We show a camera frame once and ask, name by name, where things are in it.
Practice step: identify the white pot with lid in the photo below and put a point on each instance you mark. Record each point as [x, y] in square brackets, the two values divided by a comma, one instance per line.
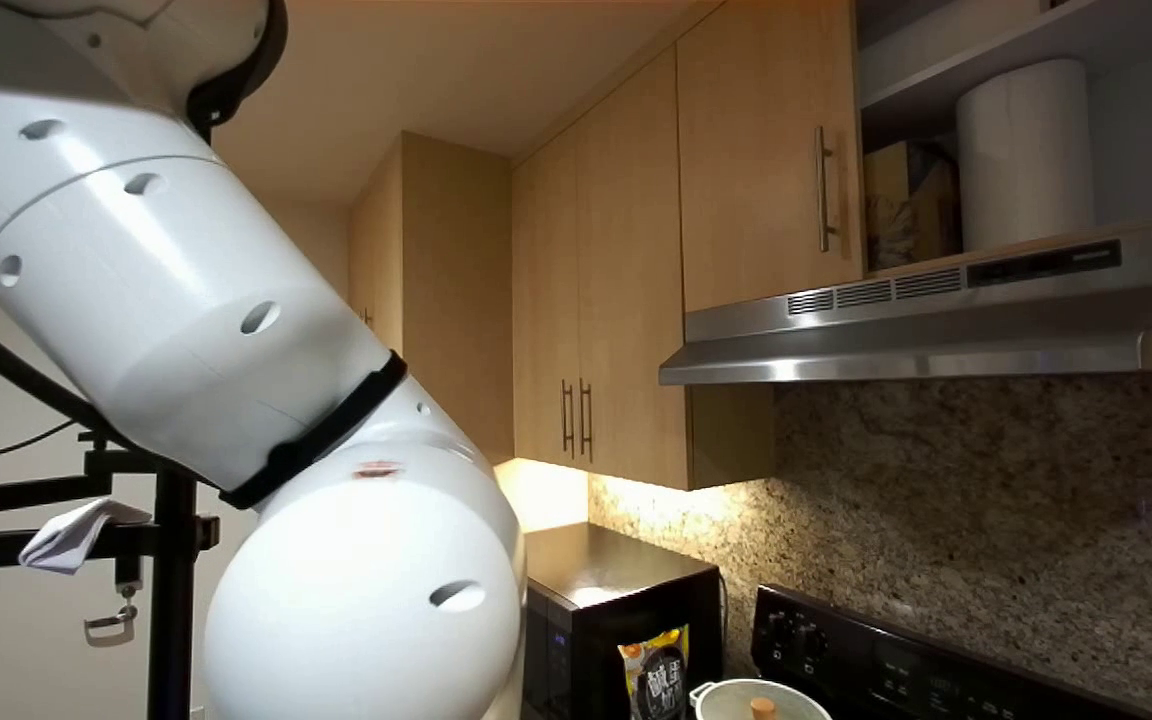
[737, 702]

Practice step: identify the crumpled white cloth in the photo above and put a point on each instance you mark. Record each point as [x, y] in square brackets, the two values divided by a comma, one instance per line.
[68, 534]

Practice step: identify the stainless steel range hood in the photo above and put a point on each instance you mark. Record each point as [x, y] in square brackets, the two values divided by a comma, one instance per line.
[871, 346]

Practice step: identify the wide light wood cabinet door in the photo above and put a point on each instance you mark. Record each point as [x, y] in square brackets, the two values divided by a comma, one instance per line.
[749, 160]

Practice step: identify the small metal latch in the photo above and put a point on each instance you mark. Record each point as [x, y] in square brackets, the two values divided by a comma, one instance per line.
[107, 621]

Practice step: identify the black microwave stainless top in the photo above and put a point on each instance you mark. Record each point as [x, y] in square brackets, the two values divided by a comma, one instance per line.
[603, 573]

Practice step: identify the white paper towel roll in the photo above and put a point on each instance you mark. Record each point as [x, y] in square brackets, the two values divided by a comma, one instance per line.
[1021, 160]

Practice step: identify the deep light wood cabinet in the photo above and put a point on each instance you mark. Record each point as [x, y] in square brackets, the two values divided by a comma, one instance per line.
[459, 292]

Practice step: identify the black camera stand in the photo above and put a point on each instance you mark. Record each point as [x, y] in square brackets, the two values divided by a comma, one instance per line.
[172, 602]

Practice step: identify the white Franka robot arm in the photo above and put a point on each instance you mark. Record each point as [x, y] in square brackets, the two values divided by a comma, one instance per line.
[138, 267]

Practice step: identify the brown cardboard box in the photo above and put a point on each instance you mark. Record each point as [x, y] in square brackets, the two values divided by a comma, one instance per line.
[908, 203]

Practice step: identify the wood cabinet side panel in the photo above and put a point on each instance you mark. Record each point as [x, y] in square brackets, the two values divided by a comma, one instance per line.
[728, 432]

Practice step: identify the black yellow snack bag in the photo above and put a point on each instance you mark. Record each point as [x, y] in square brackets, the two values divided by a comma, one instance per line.
[659, 682]

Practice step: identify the black electric stove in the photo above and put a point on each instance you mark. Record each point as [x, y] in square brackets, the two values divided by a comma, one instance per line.
[871, 664]

